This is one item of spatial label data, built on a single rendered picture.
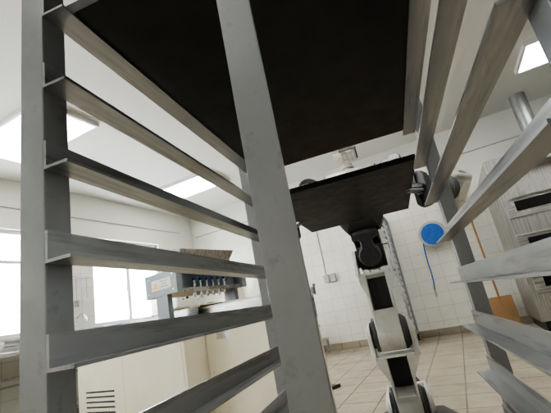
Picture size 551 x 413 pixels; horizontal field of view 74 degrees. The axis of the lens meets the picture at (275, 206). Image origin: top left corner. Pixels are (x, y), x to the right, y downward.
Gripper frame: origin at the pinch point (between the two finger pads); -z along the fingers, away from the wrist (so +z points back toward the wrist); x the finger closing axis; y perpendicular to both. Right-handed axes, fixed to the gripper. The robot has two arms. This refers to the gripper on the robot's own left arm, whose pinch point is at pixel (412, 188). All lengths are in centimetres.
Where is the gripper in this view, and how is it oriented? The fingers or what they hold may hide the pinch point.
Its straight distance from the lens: 126.5
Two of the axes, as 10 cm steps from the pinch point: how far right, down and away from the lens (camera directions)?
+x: -1.9, -9.4, 2.8
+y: 4.4, -3.3, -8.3
